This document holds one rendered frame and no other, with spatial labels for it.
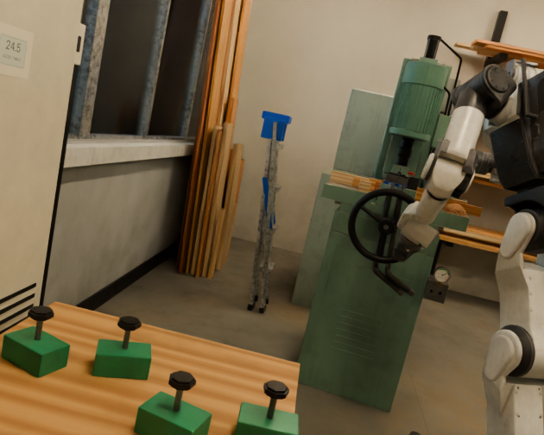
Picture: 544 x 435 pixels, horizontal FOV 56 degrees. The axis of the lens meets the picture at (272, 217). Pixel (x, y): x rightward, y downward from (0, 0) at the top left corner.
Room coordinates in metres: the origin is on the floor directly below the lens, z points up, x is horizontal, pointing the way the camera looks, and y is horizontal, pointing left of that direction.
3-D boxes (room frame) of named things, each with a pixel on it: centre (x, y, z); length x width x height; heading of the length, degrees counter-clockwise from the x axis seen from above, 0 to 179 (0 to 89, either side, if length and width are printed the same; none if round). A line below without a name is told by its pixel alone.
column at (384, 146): (2.53, -0.56, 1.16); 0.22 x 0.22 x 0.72; 78
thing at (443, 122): (2.43, -0.69, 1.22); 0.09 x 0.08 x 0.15; 168
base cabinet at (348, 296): (2.37, -0.52, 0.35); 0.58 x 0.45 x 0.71; 168
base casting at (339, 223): (2.37, -0.53, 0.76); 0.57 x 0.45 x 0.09; 168
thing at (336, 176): (2.27, -0.52, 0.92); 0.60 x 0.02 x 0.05; 78
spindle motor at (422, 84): (2.25, -0.50, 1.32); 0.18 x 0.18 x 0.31
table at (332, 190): (2.14, -0.49, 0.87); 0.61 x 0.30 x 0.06; 78
